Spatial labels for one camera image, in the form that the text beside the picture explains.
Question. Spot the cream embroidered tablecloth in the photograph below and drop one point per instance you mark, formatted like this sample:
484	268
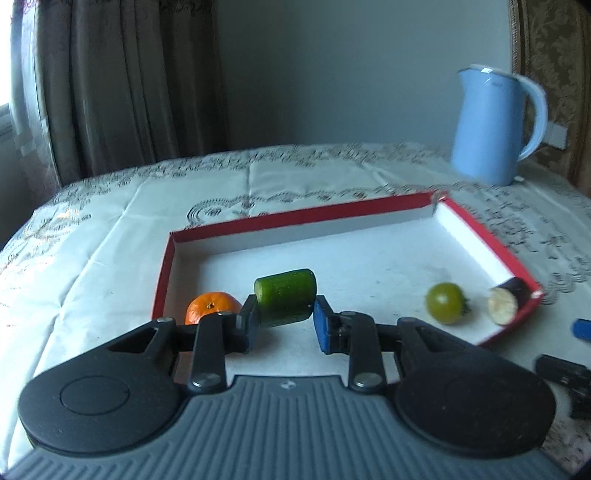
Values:
115	230

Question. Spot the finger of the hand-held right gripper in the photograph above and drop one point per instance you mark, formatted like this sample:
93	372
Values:
565	370
582	329

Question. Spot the sheer lace curtain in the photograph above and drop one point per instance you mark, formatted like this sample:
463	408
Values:
32	92

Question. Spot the green cucumber piece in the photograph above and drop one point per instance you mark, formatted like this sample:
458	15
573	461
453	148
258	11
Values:
285	297

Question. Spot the window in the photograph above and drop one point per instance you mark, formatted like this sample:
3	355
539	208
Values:
4	60

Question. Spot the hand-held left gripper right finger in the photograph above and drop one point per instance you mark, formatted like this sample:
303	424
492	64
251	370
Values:
322	325

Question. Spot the gold patterned upholstered panel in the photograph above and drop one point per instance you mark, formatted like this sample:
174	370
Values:
561	50

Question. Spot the red cardboard box tray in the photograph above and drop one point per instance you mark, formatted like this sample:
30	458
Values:
369	258

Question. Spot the green tomato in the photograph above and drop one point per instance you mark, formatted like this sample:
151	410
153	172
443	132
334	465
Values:
445	302

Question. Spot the brown patterned curtain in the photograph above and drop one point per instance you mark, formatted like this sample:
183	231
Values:
129	83

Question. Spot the orange mandarin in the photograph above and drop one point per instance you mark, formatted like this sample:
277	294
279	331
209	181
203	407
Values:
210	307

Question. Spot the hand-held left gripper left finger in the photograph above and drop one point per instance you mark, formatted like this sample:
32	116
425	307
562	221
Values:
250	325

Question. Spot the dark eggplant piece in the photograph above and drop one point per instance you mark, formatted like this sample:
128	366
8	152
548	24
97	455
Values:
505	302

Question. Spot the light blue electric kettle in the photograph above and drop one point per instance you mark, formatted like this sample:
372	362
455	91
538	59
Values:
489	124

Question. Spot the white wall switch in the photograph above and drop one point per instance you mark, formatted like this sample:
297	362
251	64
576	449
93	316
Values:
557	134

